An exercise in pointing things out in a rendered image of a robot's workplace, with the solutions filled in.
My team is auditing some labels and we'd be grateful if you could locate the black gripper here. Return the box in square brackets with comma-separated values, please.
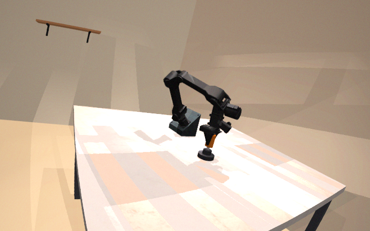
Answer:
[199, 112, 224, 145]

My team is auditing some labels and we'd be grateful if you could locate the orange knob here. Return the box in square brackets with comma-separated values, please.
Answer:
[205, 135, 216, 148]

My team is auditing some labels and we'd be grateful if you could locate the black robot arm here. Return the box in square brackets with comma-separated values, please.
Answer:
[163, 70, 242, 133]

